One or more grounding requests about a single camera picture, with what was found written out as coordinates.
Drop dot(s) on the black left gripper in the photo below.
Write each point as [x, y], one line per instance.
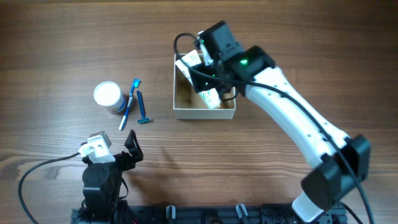
[132, 147]

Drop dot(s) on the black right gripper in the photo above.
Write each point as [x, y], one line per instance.
[200, 78]

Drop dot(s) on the white leaf-print tube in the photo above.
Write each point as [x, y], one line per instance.
[210, 97]

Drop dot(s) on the cotton swab tub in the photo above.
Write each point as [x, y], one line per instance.
[109, 95]

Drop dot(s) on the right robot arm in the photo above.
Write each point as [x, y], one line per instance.
[339, 162]

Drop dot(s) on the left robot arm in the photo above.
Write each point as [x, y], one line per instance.
[103, 179]

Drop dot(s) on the blue disposable razor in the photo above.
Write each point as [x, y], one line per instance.
[144, 119]

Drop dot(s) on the white cardboard box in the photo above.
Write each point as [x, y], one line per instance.
[189, 105]

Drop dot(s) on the blue white toothbrush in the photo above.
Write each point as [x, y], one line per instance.
[135, 84]

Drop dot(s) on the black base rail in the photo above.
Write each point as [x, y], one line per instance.
[263, 214]

